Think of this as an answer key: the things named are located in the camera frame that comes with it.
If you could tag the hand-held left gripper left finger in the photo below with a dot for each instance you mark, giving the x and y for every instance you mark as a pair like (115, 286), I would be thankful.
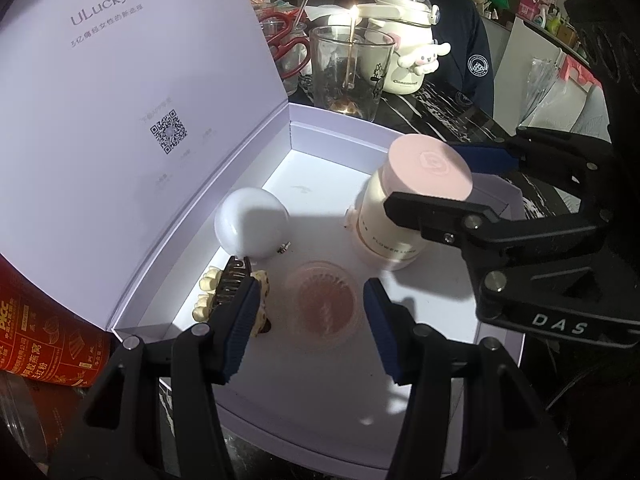
(240, 330)

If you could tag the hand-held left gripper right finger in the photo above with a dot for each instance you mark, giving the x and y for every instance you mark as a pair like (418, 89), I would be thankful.
(385, 330)

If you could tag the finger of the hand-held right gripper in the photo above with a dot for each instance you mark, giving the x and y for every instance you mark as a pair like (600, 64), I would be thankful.
(430, 212)
(487, 157)

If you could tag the cream bottle with pink lid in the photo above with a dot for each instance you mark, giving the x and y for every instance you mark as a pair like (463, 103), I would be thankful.
(380, 225)

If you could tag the brown flower hair claw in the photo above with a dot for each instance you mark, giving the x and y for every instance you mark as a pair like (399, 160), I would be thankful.
(207, 285)

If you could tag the pink round container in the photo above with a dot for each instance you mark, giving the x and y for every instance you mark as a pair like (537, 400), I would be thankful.
(320, 305)

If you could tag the white round ball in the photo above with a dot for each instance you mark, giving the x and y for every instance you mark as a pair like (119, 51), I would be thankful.
(250, 220)

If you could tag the white lidded gift box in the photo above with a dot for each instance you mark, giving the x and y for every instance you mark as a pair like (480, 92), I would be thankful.
(100, 110)

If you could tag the white furniture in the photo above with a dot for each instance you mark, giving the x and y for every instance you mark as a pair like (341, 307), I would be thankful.
(530, 85)

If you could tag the clear plastic bag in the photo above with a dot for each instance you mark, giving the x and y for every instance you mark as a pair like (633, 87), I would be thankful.
(540, 80)

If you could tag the dark blue jacket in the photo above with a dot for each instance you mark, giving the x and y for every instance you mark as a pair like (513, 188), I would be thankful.
(465, 35)

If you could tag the gold spoon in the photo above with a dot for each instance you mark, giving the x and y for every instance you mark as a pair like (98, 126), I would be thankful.
(352, 60)

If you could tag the white kettle with plush figure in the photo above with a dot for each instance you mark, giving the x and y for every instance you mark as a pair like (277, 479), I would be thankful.
(400, 10)

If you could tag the clear glass cup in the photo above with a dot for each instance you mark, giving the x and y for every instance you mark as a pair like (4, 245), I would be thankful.
(325, 70)

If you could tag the red printed canister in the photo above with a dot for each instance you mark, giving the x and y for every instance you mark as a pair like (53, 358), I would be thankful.
(30, 330)

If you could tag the clear plastic container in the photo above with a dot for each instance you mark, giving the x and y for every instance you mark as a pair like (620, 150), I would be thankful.
(20, 420)

